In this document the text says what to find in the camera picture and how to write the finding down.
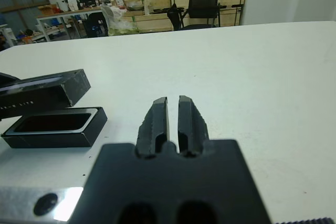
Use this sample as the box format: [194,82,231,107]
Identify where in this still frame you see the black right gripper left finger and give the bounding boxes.
[135,97,171,156]

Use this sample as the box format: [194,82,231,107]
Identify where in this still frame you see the brown cardboard box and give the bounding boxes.
[37,3,65,15]

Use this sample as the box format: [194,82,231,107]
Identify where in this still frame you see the black box lid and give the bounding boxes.
[0,69,92,116]

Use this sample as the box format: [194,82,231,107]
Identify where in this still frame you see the yellow-green plastic bag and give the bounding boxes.
[101,5,139,36]

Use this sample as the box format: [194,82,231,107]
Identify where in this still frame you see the small white box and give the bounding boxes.
[67,0,80,12]

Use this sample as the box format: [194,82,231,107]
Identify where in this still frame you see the white desk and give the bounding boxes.
[35,7,106,42]

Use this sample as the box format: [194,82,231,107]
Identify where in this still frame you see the black box base white inlay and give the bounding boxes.
[0,106,108,149]

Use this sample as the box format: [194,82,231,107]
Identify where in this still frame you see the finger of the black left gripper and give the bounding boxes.
[0,72,20,89]

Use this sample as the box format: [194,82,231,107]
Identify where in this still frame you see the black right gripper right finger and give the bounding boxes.
[177,94,210,156]

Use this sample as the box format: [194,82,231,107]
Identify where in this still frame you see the black desk chair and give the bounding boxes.
[86,13,109,38]

